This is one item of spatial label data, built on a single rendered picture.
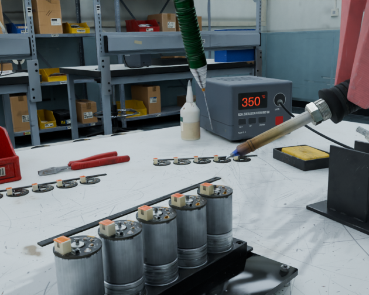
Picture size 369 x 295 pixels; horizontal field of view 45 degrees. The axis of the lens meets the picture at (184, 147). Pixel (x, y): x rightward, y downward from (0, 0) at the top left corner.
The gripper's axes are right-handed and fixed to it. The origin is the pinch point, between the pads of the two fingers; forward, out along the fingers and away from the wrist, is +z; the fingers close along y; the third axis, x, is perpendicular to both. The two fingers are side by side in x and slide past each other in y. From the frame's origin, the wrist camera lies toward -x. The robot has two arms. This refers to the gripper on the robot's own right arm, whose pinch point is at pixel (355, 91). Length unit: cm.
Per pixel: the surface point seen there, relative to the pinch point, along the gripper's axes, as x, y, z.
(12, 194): -20.1, -19.4, 25.7
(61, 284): -11.6, 8.0, 16.0
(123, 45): -36, -256, 18
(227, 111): 1.0, -41.5, 8.1
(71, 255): -11.8, 8.2, 14.2
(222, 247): -2.6, 0.3, 13.5
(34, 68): -73, -228, 50
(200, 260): -4.1, 2.1, 14.3
